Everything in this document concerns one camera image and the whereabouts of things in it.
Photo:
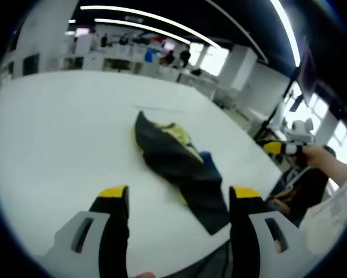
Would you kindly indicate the black stand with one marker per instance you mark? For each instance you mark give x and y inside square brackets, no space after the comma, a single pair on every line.
[266,124]

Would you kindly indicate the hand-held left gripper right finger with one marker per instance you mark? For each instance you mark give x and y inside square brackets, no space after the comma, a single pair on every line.
[242,231]

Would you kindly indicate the person's white shirt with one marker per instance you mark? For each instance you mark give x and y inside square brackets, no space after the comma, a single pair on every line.
[332,211]

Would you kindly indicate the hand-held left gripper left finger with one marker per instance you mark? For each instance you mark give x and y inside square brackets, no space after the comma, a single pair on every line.
[112,231]

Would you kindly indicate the long ceiling light strip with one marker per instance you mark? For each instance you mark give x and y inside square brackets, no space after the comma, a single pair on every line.
[109,8]
[290,32]
[109,21]

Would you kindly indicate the blue object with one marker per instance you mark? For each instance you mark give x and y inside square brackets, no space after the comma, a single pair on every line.
[151,55]

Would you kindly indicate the white square pillar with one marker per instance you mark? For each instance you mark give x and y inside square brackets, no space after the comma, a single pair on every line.
[238,66]
[45,37]

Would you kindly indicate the small black monitor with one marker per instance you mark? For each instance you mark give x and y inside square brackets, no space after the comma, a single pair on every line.
[295,104]

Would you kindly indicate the row of white office desks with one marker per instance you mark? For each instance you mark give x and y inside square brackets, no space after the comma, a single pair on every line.
[118,62]

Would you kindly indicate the person's left hand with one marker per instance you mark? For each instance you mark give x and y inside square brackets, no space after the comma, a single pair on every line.
[145,275]

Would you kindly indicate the black box cabinet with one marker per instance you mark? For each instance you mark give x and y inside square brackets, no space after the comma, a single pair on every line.
[30,65]

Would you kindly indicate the ceiling air vent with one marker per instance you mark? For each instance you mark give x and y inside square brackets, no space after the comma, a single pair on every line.
[133,19]

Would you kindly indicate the yellow black blue garment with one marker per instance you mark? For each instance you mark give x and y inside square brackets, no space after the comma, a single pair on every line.
[173,156]

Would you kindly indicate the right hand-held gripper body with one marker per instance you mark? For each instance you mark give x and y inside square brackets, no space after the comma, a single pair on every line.
[302,131]

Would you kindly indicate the person's right hand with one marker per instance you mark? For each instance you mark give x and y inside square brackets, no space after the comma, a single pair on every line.
[318,156]

